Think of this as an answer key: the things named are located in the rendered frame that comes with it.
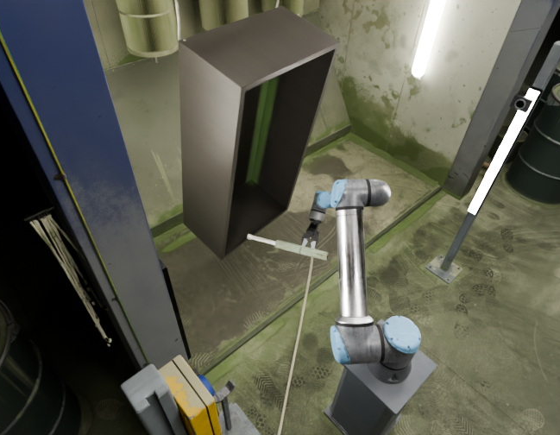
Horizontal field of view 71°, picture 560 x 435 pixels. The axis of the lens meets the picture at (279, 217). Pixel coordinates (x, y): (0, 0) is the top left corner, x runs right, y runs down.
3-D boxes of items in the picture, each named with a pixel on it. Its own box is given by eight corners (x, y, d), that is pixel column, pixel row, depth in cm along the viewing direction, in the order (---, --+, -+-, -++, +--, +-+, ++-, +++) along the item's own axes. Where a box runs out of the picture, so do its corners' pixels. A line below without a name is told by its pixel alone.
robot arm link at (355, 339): (382, 368, 150) (373, 174, 157) (336, 370, 149) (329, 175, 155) (370, 357, 165) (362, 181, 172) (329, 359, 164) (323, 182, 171)
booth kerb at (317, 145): (100, 269, 277) (94, 257, 268) (98, 267, 278) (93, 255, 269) (349, 135, 410) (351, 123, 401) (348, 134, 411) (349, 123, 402)
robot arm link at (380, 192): (399, 176, 159) (355, 189, 226) (368, 177, 158) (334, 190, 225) (399, 205, 158) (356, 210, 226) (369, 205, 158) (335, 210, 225)
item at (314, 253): (330, 253, 242) (328, 252, 220) (329, 261, 241) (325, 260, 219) (256, 235, 253) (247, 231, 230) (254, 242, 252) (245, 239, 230)
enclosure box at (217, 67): (183, 223, 244) (178, 40, 150) (251, 179, 276) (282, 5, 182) (221, 260, 233) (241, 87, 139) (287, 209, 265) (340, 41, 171)
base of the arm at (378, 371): (418, 364, 171) (425, 353, 165) (393, 394, 162) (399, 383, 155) (383, 334, 181) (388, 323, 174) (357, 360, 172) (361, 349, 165)
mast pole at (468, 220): (438, 268, 292) (553, 42, 177) (442, 265, 294) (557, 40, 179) (444, 273, 289) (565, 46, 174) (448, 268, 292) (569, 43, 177)
